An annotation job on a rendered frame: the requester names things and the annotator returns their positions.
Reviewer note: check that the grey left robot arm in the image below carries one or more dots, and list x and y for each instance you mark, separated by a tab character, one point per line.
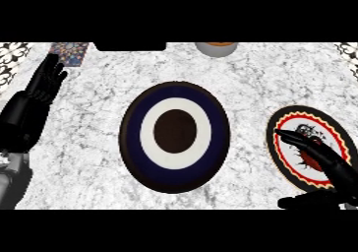
8	183

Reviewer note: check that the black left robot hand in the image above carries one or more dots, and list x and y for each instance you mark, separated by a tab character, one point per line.
27	111

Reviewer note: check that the grey cup with orange top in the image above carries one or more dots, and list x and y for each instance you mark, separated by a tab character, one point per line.
216	50

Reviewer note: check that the red yellow white plate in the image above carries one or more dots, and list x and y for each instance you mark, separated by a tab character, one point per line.
290	164

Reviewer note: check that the black appliance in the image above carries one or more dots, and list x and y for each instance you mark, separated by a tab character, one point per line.
129	46

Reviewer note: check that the blue white brown plate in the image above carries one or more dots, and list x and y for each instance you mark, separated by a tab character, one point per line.
175	131

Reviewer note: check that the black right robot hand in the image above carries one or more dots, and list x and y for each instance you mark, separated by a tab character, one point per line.
339	174

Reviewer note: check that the colourful patterned mat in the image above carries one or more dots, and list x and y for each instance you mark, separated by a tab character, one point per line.
70	52

